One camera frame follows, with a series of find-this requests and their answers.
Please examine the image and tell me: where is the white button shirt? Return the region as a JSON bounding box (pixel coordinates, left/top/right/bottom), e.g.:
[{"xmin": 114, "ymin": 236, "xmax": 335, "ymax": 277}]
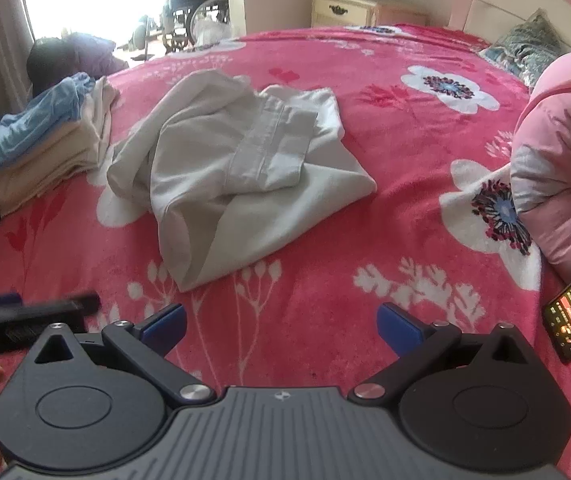
[{"xmin": 106, "ymin": 70, "xmax": 377, "ymax": 292}]

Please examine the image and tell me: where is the wheelchair with clothes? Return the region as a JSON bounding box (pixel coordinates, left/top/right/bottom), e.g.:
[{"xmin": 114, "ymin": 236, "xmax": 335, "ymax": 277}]
[{"xmin": 160, "ymin": 0, "xmax": 230, "ymax": 53}]

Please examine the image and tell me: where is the folded cream garments stack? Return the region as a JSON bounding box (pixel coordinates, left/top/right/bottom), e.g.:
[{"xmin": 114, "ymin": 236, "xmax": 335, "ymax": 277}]
[{"xmin": 0, "ymin": 77, "xmax": 119, "ymax": 217}]

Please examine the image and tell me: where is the pink floral bed blanket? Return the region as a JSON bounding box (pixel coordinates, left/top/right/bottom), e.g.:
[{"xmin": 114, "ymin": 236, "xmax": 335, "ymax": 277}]
[{"xmin": 0, "ymin": 25, "xmax": 571, "ymax": 477}]

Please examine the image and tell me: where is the pink quilted comforter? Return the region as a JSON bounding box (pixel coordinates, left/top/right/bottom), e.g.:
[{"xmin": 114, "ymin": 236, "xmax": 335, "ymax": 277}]
[{"xmin": 510, "ymin": 52, "xmax": 571, "ymax": 283}]

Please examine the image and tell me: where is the folded light blue garment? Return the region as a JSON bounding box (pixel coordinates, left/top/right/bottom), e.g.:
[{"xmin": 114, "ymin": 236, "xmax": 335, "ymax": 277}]
[{"xmin": 0, "ymin": 73, "xmax": 95, "ymax": 168}]

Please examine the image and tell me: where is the dark purple bag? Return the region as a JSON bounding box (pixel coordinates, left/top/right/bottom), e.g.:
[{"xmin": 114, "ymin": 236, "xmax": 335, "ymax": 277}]
[{"xmin": 26, "ymin": 32, "xmax": 128, "ymax": 98}]

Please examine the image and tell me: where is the green patterned pillow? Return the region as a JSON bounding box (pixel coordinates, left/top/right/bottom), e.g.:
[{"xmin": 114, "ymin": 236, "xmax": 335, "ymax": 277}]
[{"xmin": 479, "ymin": 9, "xmax": 571, "ymax": 90}]

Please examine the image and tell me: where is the cream wooden nightstand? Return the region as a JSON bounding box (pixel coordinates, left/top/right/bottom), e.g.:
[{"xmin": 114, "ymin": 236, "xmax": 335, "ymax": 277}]
[{"xmin": 311, "ymin": 0, "xmax": 429, "ymax": 28}]

